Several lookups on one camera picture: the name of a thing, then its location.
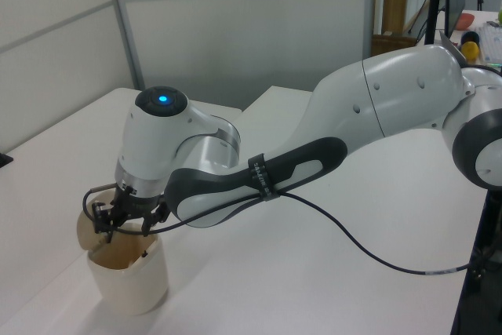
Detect black robot mount stand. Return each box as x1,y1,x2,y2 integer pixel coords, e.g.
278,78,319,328
449,189,502,335

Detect black monitor stand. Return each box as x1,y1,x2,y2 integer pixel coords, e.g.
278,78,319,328
424,0,445,46

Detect red bowl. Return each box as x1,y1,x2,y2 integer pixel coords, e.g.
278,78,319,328
456,13,476,31

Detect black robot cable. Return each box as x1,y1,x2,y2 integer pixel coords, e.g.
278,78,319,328
82,184,488,275

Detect small white bin with lid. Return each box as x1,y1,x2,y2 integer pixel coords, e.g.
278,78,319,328
75,189,170,317

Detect black strap on arm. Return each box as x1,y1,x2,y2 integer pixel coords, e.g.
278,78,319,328
247,152,278,202

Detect wooden cabinet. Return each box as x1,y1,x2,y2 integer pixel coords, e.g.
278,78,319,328
381,0,409,36

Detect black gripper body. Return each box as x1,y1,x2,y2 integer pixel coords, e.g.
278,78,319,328
115,189,166,219

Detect yellow toy fruit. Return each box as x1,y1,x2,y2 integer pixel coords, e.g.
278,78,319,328
461,41,481,63

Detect grey partition post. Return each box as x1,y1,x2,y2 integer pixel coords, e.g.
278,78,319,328
102,0,145,92

